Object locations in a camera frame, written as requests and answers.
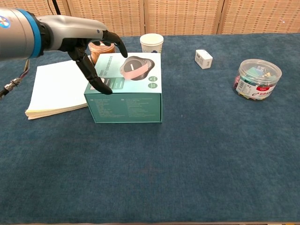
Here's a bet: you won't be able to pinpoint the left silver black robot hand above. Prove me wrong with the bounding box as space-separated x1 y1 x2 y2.
38 15 128 96

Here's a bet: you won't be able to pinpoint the pink paper strip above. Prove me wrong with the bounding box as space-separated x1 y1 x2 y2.
123 62 150 81

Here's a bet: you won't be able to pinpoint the teal speaker product box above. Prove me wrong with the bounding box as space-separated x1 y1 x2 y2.
83 52 163 124

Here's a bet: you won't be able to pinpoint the small white box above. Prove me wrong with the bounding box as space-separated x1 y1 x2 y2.
195 49 213 69

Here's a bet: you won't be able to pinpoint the black stand pole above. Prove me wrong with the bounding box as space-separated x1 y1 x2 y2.
52 0 60 17

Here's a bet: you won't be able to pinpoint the clear jar with brown contents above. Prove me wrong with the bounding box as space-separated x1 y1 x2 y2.
88 41 116 65

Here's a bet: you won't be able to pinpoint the woven bamboo screen panel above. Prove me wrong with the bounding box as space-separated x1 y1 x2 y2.
217 0 300 35
67 0 146 38
143 0 225 36
0 0 78 19

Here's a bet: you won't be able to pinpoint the white spiral notebook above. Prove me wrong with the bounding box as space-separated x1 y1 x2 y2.
24 60 95 120

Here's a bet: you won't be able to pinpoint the white paper cup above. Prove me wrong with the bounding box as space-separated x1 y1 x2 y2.
140 33 164 54

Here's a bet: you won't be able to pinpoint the blue tablecloth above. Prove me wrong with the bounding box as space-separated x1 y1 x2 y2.
0 33 300 225

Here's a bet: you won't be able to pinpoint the clear tub of binder clips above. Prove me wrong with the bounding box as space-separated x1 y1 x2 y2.
232 59 283 102

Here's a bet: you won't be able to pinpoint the left arm coloured wires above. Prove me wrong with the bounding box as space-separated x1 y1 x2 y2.
20 60 31 79

